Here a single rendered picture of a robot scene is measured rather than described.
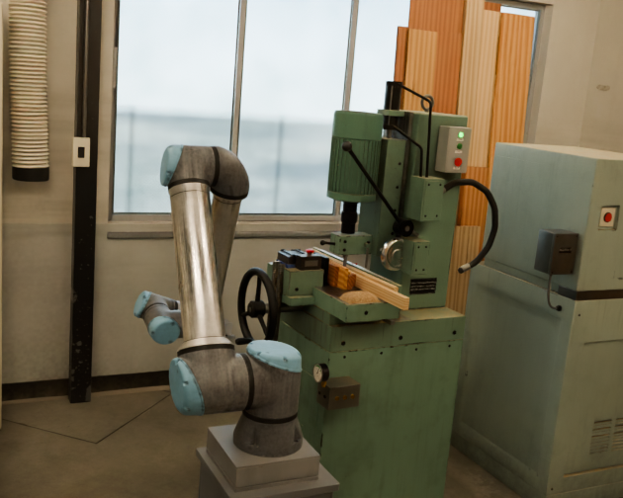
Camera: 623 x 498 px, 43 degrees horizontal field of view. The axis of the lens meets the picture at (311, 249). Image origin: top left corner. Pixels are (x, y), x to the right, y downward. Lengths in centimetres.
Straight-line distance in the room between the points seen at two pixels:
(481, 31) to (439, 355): 215
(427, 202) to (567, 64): 245
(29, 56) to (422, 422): 216
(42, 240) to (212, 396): 198
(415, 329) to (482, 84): 205
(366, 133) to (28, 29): 155
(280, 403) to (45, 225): 201
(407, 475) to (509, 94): 238
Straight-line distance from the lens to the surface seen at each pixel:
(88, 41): 373
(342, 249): 283
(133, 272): 397
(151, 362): 414
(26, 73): 358
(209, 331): 208
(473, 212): 449
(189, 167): 220
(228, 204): 232
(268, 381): 209
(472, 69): 452
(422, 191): 279
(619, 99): 503
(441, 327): 294
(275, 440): 215
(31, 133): 360
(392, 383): 289
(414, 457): 309
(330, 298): 266
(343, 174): 276
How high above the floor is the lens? 159
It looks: 12 degrees down
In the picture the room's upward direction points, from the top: 5 degrees clockwise
